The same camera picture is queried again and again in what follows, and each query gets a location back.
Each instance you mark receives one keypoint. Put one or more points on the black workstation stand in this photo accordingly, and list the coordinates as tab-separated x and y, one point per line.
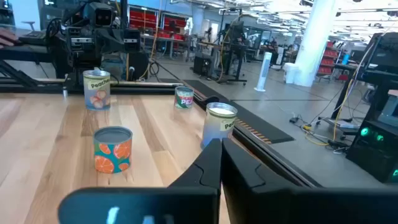
231	49

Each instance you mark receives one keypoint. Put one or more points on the black equipment cart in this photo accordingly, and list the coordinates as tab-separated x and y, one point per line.
384	59

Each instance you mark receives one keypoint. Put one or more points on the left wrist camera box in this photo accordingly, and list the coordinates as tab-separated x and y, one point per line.
99	15

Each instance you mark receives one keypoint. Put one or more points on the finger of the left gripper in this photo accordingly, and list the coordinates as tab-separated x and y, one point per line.
109	42
98	42

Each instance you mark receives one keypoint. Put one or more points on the red green peas can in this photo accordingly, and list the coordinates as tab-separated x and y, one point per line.
184	98

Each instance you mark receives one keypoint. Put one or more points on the white tower fan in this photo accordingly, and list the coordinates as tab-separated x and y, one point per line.
263	71

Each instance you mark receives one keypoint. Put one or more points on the black aluminium table frame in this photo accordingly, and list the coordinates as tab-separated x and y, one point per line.
140	90

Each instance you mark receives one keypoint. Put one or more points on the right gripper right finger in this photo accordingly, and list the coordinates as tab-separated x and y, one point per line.
280	205

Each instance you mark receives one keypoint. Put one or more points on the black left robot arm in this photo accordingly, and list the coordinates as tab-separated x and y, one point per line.
59	59

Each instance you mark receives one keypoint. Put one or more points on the black computer with green lights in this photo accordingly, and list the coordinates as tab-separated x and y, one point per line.
373	155

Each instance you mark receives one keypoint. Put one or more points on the white trash bin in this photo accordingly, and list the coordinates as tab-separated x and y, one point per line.
290	74

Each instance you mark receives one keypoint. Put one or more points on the white round building column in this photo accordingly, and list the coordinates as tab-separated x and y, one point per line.
314	43

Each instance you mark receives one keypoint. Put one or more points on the dark grey desk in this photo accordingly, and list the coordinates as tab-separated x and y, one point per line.
21	51

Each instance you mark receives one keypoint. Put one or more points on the peaches label tin can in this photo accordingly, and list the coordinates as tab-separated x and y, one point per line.
96	90
217	123

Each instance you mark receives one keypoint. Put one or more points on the black hazard-striped floor mat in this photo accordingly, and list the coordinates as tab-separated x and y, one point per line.
255	123

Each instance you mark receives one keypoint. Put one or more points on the red storage bin shelf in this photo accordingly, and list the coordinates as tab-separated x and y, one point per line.
143	18
328	60

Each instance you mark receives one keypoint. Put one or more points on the person's hand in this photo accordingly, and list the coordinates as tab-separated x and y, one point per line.
6	38

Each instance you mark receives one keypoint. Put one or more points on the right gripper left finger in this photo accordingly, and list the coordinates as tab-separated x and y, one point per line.
186	202

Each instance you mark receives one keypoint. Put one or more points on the orange slices print can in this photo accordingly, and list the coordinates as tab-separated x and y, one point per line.
112	152

